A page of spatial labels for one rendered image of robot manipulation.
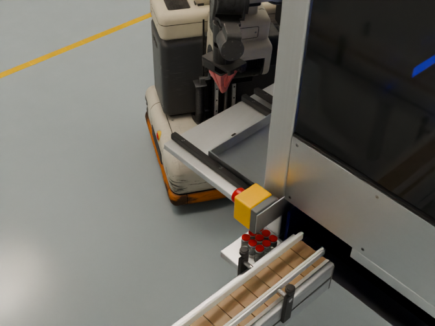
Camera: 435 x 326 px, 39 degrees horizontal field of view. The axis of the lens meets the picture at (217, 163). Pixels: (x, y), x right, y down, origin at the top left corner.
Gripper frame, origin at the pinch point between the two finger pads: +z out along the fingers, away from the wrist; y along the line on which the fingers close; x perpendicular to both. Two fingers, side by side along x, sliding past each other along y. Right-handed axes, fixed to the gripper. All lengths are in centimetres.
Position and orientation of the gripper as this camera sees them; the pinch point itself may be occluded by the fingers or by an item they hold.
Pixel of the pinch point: (223, 89)
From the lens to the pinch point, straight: 162.5
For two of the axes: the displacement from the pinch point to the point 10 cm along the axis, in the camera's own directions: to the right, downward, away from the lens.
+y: 6.8, 4.8, -5.5
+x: 7.3, -4.4, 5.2
